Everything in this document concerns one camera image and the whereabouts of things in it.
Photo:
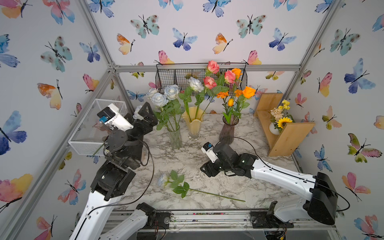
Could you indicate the purple ribbed glass vase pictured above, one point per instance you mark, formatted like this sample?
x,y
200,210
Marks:
x,y
227,134

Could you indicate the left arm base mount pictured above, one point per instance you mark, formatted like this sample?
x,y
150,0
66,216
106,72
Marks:
x,y
156,219

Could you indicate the wooden wall shelf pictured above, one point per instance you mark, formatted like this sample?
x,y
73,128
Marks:
x,y
282,141

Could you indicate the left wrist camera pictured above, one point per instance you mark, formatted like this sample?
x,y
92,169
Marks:
x,y
111,117

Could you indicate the orange yellow tulip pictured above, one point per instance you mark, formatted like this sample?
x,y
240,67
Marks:
x,y
229,110

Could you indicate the orange rose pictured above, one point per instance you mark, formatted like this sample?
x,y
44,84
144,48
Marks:
x,y
248,93
237,72

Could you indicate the clear glass vase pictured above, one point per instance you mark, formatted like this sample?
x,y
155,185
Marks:
x,y
175,138

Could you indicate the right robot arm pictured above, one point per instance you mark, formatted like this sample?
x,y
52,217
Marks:
x,y
316,198

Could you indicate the aluminium front rail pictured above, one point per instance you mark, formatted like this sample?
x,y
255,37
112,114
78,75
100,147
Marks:
x,y
230,220

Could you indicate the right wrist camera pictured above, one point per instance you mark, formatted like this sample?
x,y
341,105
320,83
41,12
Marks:
x,y
208,149

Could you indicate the white mesh wall box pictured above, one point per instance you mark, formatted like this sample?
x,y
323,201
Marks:
x,y
89,137

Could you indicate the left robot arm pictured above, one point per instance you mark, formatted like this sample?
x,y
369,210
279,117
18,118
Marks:
x,y
109,185

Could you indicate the orange marigold flower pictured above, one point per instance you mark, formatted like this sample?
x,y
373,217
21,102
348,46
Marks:
x,y
223,95

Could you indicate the sunflower bouquet in white vase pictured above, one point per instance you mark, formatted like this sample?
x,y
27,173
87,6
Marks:
x,y
280,117

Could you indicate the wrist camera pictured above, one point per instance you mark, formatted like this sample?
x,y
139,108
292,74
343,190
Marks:
x,y
111,117
208,149

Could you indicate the yellow ruffled glass vase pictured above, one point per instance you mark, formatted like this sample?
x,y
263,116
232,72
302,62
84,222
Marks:
x,y
194,121

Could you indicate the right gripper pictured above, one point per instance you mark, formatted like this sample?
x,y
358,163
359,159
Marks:
x,y
208,170

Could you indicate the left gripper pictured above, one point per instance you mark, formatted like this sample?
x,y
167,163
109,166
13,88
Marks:
x,y
148,124

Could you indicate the pink rose tall stem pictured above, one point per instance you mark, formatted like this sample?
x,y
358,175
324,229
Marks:
x,y
213,66

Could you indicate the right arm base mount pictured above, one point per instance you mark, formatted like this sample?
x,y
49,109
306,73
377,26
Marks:
x,y
265,219

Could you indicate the black wire wall basket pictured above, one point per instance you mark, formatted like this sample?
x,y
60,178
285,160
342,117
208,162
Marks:
x,y
180,74

